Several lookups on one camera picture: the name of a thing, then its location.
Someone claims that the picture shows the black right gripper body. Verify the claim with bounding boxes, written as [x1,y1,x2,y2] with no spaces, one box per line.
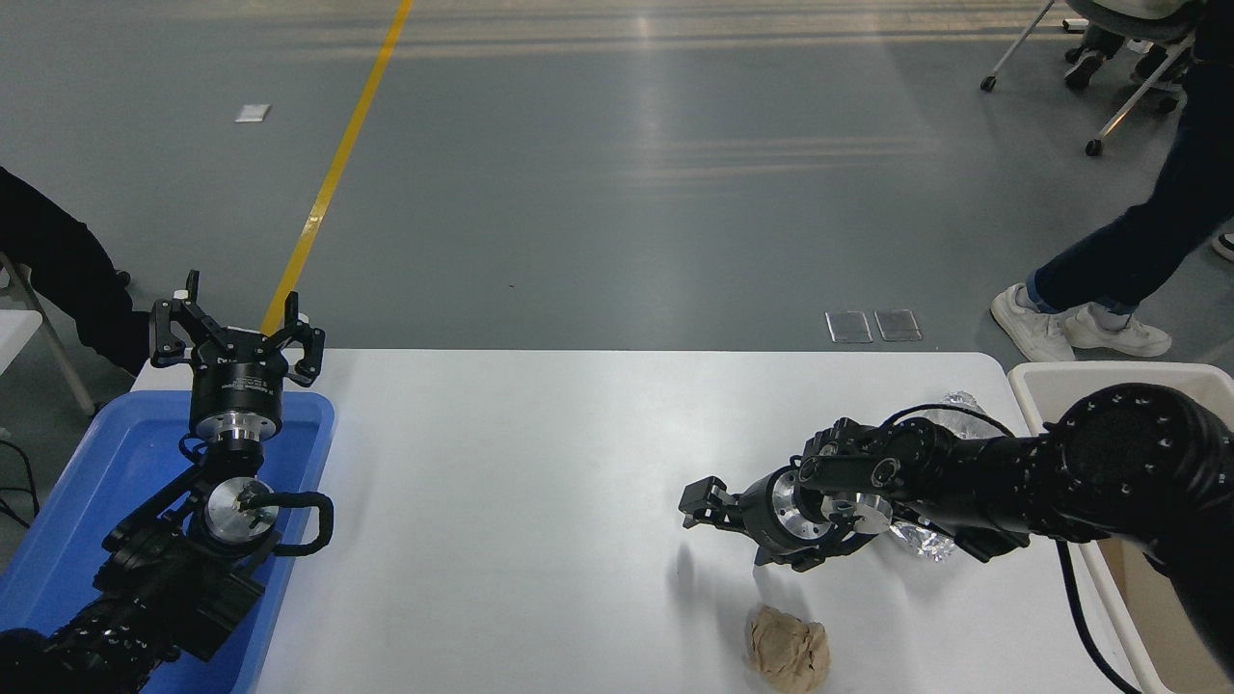
[738,468,832,572]

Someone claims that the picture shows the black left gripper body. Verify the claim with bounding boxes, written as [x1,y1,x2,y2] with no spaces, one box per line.
[189,345,288,421]

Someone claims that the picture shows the silver foil plate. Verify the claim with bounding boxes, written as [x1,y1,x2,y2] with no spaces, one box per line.
[887,390,994,563]

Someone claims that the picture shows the crumpled tan paper ball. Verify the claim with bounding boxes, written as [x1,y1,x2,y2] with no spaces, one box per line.
[745,604,831,694]

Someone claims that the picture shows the blue plastic tray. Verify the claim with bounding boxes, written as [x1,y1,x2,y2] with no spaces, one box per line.
[0,389,336,694]

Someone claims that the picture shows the seated person in black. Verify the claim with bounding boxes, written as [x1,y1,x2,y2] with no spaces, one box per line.
[0,166,155,377]

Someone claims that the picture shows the white side table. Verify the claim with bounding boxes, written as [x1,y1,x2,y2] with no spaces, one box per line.
[0,253,97,417]

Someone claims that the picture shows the large pale plastic bin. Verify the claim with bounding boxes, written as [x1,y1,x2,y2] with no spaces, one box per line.
[1007,361,1234,694]

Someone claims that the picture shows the standing person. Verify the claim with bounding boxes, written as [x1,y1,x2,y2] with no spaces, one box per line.
[991,0,1234,363]

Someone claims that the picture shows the person seated on chair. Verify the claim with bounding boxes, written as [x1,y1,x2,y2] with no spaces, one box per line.
[1064,24,1172,93]

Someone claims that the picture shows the white wheeled office chair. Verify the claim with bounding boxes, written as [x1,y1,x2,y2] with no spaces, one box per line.
[980,0,1206,157]

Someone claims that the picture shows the thin black cable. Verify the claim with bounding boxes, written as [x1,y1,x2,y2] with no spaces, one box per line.
[0,439,41,529]

